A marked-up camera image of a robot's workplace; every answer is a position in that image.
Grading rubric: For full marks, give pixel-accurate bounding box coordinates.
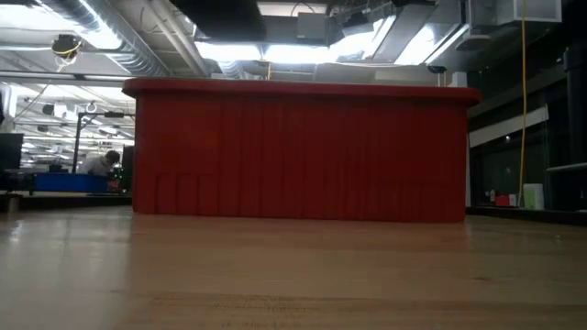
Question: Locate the black yellow cable reel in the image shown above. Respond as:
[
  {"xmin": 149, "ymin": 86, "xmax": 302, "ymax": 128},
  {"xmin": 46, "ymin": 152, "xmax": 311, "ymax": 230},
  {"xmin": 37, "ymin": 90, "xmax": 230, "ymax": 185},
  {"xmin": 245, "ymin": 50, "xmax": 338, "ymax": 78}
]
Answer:
[{"xmin": 50, "ymin": 34, "xmax": 83, "ymax": 61}]

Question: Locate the person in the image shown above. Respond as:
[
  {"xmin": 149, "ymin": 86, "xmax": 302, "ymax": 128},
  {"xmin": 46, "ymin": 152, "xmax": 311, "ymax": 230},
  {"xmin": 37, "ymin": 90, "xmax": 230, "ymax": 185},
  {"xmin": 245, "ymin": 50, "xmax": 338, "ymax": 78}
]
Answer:
[{"xmin": 75, "ymin": 149, "xmax": 122, "ymax": 178}]

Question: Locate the black monitor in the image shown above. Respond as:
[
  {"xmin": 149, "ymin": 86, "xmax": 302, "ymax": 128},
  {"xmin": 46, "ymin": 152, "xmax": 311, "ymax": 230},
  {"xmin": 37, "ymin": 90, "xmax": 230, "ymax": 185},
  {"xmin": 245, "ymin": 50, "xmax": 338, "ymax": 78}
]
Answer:
[{"xmin": 0, "ymin": 132, "xmax": 25, "ymax": 171}]

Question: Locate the black metal stand frame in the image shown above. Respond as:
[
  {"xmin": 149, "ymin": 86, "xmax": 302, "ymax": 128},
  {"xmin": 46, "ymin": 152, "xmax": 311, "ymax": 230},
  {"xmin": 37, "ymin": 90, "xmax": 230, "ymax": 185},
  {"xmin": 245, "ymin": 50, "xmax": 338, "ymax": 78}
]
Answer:
[{"xmin": 72, "ymin": 111, "xmax": 137, "ymax": 175}]

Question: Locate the red plastic bin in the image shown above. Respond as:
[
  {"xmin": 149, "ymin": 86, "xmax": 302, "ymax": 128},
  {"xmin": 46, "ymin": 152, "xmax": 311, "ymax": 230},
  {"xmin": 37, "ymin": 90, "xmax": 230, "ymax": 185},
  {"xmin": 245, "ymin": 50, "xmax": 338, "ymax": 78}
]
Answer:
[{"xmin": 121, "ymin": 76, "xmax": 482, "ymax": 225}]

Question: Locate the green and white box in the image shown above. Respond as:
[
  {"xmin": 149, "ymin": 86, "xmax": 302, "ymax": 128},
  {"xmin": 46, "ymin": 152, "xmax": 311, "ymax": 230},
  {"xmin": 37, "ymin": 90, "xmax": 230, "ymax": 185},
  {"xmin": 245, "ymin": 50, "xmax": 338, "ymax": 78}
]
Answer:
[{"xmin": 522, "ymin": 182, "xmax": 546, "ymax": 211}]

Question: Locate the silver ventilation duct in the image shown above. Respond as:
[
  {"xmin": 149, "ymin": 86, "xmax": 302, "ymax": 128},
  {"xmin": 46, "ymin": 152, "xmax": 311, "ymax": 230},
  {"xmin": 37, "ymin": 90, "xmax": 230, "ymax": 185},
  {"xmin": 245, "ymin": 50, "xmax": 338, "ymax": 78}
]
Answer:
[{"xmin": 40, "ymin": 0, "xmax": 166, "ymax": 78}]

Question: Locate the black upright box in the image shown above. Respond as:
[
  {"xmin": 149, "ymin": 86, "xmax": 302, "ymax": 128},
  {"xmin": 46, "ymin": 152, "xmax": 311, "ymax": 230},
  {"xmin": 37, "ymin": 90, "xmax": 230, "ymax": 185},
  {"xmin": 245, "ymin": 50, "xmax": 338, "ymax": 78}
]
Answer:
[{"xmin": 119, "ymin": 145, "xmax": 136, "ymax": 193}]

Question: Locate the blue plastic bin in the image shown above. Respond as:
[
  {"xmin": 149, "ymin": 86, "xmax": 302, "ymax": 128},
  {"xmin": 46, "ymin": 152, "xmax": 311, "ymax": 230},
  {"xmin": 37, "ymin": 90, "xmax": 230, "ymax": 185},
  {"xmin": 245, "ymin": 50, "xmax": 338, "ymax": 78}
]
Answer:
[{"xmin": 32, "ymin": 171, "xmax": 111, "ymax": 193}]

